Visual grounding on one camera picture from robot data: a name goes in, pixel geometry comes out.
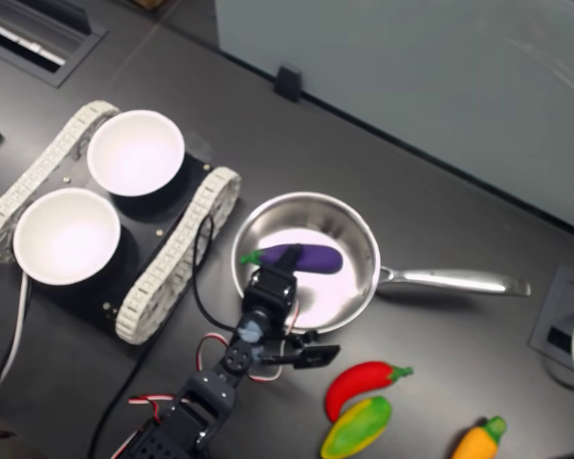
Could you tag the grey table socket box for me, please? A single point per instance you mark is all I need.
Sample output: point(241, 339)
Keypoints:
point(555, 311)

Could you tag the yellow green toy corn cob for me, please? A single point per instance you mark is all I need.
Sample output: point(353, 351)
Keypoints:
point(359, 428)

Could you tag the orange toy carrot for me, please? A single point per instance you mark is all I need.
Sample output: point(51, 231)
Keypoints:
point(478, 440)

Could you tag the black partition bracket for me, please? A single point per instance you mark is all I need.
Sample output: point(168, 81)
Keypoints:
point(288, 81)

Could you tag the small white-tracked vehicle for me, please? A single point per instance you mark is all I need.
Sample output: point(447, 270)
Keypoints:
point(172, 258)

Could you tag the purple toy aubergine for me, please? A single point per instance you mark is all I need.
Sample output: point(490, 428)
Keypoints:
point(315, 258)

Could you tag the grey frosted desk partition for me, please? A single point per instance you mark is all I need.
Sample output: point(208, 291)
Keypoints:
point(411, 72)

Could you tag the red toy chilli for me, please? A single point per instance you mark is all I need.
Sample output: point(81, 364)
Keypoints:
point(359, 382)

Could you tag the white bowl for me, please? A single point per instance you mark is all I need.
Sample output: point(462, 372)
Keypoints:
point(134, 153)
point(67, 234)

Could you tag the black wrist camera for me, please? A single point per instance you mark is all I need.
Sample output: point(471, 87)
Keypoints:
point(315, 356)

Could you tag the pale grey putty lump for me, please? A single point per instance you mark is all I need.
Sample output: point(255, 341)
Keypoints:
point(249, 332)

